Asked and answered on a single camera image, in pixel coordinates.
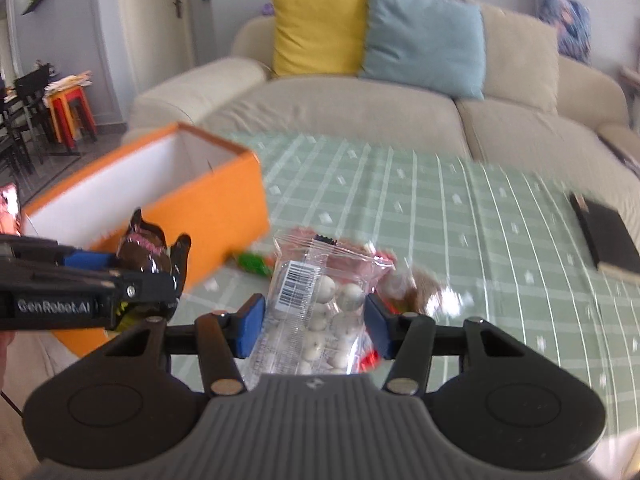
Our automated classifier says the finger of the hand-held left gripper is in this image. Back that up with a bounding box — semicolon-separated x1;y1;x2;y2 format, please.
0;262;181;321
0;234;121;272

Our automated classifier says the light blue pillow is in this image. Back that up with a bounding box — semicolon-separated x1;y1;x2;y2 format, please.
359;0;486;101

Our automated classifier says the dark brown snack packet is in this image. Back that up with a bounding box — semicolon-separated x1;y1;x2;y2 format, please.
116;208;193;295

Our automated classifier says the clear peanut snack packet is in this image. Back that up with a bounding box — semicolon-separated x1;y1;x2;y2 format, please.
380;267;452;318

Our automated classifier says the phone with lit screen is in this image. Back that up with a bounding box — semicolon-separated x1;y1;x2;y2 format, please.
0;183;22;237

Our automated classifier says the red snack packet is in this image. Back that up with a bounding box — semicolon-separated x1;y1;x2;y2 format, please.
277;226;399;273

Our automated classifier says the blue patterned pillow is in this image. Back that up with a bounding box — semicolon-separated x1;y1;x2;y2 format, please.
532;0;592;66

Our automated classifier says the orange cardboard box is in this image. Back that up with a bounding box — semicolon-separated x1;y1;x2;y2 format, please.
22;122;271;356

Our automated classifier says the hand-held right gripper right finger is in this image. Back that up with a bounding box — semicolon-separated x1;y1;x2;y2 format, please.
364;292;523;395

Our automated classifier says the white door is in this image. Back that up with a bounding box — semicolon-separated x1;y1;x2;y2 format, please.
117;0;197;126

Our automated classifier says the beige pillow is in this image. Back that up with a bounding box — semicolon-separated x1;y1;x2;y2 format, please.
460;0;560;116

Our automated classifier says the red stool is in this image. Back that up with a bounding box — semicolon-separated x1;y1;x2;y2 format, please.
47;85;99;147

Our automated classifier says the yellow pillow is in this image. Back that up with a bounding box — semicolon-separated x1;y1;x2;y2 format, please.
270;0;370;79

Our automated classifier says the red clear cracker stick packet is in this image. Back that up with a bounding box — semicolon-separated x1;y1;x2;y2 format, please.
357;347;384;374

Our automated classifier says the black dining chair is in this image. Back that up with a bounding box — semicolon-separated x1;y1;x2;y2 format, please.
0;62;57;176

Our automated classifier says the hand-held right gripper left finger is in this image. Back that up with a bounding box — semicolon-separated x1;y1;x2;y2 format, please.
107;294;266;395

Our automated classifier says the black notebook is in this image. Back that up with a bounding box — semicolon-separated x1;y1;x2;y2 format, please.
569;192;640;275

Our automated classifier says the green checked tablecloth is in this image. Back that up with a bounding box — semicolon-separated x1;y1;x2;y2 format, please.
175;132;640;453

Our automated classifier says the clear packet of white balls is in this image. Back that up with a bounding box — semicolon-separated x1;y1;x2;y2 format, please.
240;227;397;377

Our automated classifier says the green wrapped sausage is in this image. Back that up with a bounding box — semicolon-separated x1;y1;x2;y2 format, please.
232;251;276;279

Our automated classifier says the beige sofa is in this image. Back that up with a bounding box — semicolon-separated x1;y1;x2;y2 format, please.
122;0;640;181

